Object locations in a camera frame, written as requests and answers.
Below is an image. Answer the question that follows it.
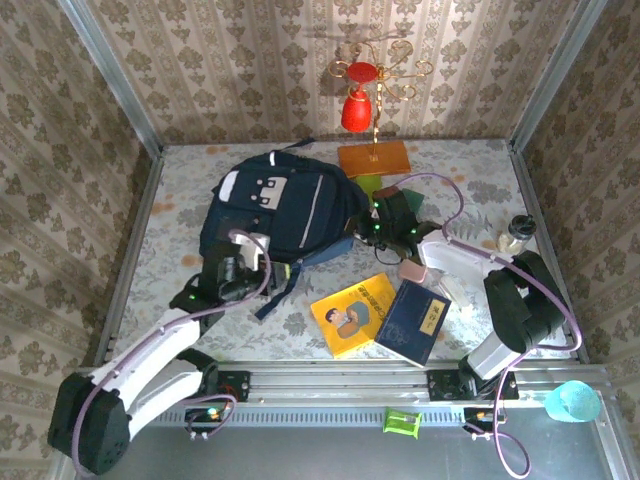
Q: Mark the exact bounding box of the green packet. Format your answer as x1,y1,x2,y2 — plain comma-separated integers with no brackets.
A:
382,407,424,441

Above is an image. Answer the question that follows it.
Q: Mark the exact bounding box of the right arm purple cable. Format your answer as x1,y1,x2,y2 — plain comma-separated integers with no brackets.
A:
399,172,584,479

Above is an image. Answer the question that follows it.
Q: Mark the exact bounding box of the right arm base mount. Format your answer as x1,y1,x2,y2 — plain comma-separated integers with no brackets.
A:
427,369,519,401

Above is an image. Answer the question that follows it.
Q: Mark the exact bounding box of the left metal frame post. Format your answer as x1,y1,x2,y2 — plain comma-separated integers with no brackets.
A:
57,0,165,157

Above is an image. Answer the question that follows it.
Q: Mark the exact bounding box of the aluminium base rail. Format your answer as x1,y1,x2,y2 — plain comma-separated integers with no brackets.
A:
74,360,611,404

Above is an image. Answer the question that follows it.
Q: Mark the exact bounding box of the left table side rail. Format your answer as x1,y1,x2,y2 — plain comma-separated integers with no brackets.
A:
94,149,165,366

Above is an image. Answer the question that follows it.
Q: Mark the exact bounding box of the right metal frame post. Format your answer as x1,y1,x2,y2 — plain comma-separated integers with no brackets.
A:
509,0,609,151

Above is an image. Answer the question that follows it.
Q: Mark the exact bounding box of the pink pencil case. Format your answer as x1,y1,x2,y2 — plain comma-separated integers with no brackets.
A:
398,258,428,285

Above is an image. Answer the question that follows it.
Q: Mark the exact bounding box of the small glass bottle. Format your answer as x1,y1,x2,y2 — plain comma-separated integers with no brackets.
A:
497,214,536,254

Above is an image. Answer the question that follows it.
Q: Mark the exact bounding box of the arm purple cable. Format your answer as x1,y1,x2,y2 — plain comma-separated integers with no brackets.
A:
71,228,274,479
399,172,584,479

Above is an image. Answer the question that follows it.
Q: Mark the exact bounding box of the connector board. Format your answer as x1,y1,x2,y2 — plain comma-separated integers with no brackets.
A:
462,407,507,441
184,407,235,442

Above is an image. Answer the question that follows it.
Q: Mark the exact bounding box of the perforated metal cable tray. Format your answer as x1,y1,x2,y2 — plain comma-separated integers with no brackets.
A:
144,403,614,429

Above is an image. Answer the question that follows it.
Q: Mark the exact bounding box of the yellow book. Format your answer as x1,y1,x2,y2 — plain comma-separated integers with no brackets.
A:
309,272,399,359

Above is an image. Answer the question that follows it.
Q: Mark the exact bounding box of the dark green pencil case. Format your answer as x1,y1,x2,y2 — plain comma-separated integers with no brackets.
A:
399,189,426,221

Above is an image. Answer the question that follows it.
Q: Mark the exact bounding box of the navy blue backpack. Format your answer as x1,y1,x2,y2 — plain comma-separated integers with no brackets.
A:
198,137,371,321

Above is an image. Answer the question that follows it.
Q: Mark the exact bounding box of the navy blue book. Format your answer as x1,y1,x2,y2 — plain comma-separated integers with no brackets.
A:
373,278,452,369

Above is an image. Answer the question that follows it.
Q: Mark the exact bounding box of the right table side rail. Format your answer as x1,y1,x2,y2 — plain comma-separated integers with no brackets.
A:
508,142,591,364

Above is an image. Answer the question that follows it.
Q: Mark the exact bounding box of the metal frame post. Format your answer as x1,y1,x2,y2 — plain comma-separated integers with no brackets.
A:
57,0,165,157
509,0,609,151

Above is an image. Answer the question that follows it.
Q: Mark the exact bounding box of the thin black wire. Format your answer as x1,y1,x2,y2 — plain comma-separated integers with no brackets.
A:
374,243,404,266

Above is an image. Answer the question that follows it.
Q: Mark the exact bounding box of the light green box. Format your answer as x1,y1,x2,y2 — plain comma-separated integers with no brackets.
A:
352,173,386,201

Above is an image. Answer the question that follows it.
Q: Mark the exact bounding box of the golden wire stand wooden base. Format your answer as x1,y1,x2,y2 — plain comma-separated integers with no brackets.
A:
329,39,435,180

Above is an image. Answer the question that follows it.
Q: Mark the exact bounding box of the right connector board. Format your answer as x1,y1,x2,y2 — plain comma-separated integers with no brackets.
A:
462,407,507,441

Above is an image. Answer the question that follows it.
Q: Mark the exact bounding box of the left connector board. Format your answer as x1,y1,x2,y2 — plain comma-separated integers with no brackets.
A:
184,407,235,442

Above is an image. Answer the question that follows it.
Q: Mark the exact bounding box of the red hanging cup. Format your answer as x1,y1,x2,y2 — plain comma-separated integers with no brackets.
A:
340,94,374,133
347,60,379,83

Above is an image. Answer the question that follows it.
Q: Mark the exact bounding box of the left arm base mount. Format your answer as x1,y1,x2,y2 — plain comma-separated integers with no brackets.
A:
199,369,251,404

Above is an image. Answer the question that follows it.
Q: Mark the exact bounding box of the table side rail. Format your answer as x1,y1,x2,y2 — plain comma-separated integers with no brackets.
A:
508,142,591,364
94,149,165,366

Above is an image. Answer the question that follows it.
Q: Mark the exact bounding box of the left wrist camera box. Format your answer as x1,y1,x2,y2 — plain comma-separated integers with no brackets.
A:
233,232,271,272

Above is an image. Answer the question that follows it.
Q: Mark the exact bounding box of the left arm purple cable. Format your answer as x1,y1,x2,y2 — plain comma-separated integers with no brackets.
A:
71,228,274,479

